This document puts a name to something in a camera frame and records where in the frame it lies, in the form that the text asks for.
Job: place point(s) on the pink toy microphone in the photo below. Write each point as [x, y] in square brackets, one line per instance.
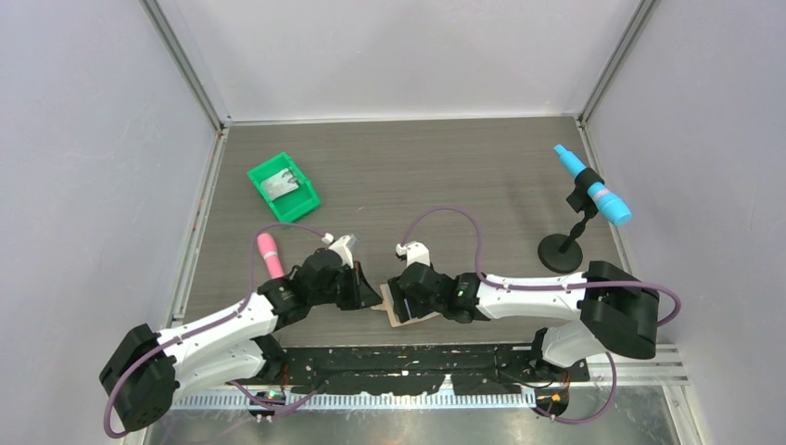
[268, 250]

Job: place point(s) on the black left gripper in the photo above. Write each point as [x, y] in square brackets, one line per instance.
[361, 294]

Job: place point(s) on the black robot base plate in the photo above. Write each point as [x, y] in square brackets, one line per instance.
[479, 369]

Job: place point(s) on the black microphone stand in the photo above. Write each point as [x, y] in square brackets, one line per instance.
[561, 253]

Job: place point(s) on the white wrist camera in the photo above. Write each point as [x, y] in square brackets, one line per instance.
[413, 252]
[344, 247]

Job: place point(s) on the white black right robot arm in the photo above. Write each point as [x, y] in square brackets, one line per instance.
[602, 310]

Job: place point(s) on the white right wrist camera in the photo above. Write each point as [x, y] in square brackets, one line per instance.
[413, 252]

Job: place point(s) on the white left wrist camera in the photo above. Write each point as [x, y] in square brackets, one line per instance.
[344, 247]

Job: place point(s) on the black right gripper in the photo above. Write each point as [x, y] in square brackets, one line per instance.
[399, 303]

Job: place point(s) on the green plastic bin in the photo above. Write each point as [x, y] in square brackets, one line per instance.
[291, 207]

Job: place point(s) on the beige card holder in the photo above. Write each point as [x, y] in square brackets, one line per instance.
[387, 307]

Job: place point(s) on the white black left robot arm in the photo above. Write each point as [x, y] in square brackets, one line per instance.
[149, 371]

